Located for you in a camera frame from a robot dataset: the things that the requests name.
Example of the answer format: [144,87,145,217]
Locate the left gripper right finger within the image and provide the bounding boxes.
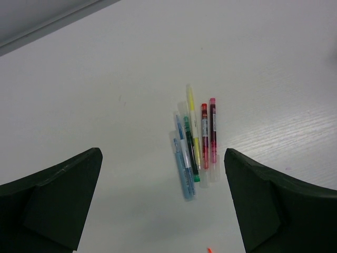
[224,149,336,252]

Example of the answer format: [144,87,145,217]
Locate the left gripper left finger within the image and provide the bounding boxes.
[1,148,103,252]

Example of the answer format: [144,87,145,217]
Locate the magenta pen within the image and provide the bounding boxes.
[210,98,221,182]

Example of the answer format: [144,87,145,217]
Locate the red pen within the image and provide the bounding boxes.
[201,103,209,188]

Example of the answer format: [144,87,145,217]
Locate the light blue pen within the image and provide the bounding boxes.
[169,131,194,201]

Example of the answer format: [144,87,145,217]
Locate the yellow pen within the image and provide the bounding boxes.
[186,84,202,171]

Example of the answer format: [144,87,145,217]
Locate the green pen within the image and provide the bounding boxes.
[178,101,200,182]

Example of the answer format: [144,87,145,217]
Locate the aluminium frame rail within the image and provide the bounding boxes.
[1,0,117,56]

